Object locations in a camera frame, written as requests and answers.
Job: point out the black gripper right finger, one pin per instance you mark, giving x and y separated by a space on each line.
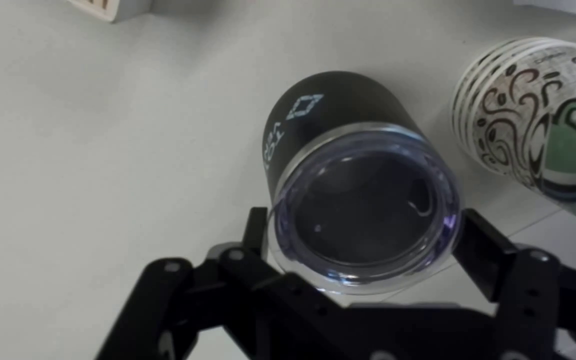
484 252

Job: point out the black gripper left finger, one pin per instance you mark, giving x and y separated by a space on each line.
255 230

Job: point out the clear plastic lid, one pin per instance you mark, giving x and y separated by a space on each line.
365 208

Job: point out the black cup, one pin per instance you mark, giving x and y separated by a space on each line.
316 125

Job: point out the patterned paper cup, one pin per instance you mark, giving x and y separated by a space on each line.
514 115

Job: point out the crumpled white paper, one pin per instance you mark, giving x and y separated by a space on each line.
567 7

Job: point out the wooden box with white rim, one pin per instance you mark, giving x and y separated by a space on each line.
113 11

